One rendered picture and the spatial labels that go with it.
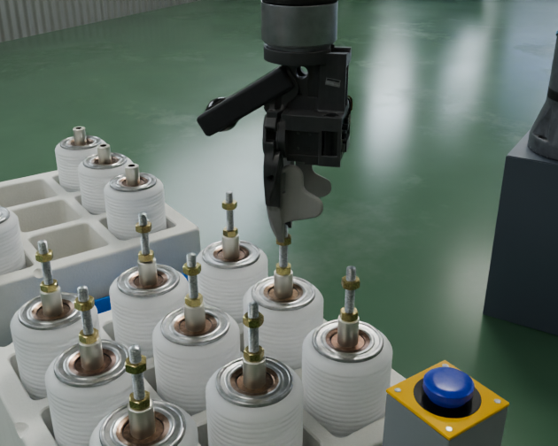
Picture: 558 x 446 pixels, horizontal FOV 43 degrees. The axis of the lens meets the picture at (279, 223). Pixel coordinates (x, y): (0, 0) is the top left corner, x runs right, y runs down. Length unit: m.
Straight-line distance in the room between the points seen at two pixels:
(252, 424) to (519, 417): 0.52
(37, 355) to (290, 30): 0.44
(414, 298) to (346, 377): 0.62
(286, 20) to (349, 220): 0.97
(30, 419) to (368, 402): 0.36
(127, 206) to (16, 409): 0.42
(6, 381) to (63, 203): 0.52
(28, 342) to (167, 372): 0.16
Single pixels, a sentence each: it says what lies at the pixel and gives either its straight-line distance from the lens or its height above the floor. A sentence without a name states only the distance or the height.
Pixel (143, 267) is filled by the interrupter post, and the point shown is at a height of 0.28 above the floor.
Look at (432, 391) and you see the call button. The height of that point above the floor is 0.33.
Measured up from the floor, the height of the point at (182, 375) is 0.22.
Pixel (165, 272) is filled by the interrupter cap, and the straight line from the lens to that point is 0.89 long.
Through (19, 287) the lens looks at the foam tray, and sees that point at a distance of 1.08.
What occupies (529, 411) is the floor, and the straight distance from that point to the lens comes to 1.12.
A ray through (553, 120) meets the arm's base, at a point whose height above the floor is 0.36.
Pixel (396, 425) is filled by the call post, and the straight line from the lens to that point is 0.61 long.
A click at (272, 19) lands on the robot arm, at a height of 0.57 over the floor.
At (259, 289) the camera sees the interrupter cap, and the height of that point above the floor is 0.25.
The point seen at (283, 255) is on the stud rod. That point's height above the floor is 0.30.
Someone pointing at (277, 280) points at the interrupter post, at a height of 0.27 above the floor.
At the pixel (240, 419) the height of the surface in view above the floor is 0.24.
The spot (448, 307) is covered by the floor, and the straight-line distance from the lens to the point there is 1.32.
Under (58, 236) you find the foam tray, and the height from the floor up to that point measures 0.17.
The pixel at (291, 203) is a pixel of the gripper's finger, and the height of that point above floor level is 0.38.
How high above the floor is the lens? 0.69
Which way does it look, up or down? 26 degrees down
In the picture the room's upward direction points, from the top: straight up
